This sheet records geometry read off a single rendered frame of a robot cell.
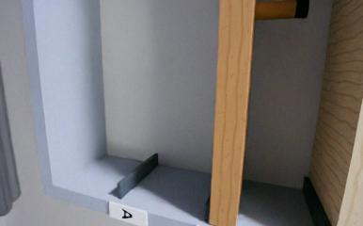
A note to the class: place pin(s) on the amber vial with black cap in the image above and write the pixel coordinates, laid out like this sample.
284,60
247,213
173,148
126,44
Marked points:
286,9

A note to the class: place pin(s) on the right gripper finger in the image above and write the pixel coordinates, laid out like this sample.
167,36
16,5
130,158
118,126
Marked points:
9,188

